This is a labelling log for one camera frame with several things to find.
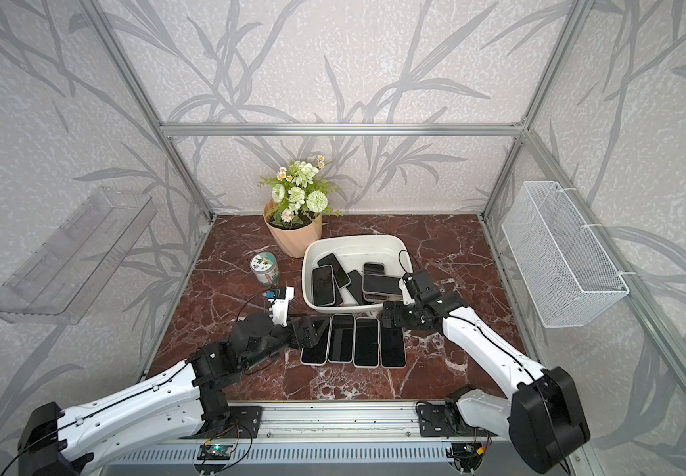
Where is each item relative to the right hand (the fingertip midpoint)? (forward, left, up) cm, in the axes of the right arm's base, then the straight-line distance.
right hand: (392, 315), depth 83 cm
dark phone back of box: (+17, +16, -6) cm, 24 cm away
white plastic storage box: (+28, +12, -6) cm, 31 cm away
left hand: (-6, +19, +9) cm, 22 cm away
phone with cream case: (-5, +8, -8) cm, 12 cm away
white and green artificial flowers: (+28, +26, +22) cm, 44 cm away
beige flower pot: (+25, +32, +2) cm, 41 cm away
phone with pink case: (-8, +22, -8) cm, 25 cm away
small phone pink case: (+21, +5, -7) cm, 22 cm away
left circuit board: (-31, +45, -9) cm, 55 cm away
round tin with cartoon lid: (+17, +40, -1) cm, 44 cm away
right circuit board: (-31, -17, -12) cm, 38 cm away
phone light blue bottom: (+15, +11, -10) cm, 21 cm away
